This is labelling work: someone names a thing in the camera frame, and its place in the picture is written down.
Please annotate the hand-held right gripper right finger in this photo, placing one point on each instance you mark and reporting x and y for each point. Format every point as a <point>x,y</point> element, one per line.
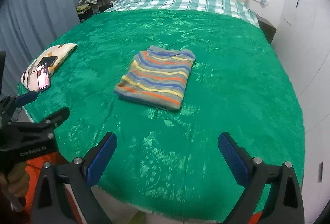
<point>233,159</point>

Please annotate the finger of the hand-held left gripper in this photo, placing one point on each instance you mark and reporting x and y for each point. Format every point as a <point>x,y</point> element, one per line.
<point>25,98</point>
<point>58,115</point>

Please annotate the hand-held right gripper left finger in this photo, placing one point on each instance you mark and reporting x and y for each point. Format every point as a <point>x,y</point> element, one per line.
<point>101,159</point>

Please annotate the striped knitted sweater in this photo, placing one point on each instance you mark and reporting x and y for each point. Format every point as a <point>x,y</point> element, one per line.
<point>157,77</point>

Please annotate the person's left hand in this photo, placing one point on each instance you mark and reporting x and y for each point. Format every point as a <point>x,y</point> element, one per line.
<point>16,182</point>

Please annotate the smartphone with lit screen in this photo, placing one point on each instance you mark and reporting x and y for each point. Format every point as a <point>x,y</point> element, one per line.
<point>43,77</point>

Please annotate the black object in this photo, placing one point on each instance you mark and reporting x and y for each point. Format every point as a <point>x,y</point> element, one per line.
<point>2,71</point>

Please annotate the dark rectangular device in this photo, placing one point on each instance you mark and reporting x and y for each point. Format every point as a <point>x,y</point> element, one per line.
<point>49,61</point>

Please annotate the printed cream pillow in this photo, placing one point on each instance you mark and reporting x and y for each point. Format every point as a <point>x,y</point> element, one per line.
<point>61,52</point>

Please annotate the green plush blanket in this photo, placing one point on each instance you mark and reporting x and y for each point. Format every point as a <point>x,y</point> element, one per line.
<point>219,84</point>

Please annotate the grey curtain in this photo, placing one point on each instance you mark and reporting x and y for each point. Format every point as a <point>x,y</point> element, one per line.
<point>51,7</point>

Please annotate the dark wooden nightstand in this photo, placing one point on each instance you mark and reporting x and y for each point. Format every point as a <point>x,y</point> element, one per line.
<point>269,30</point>
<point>87,17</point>

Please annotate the white wardrobe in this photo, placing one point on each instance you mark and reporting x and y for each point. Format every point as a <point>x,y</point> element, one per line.
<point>309,46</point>

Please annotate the blue wall hook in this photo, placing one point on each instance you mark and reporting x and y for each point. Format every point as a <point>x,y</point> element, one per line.
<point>263,0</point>

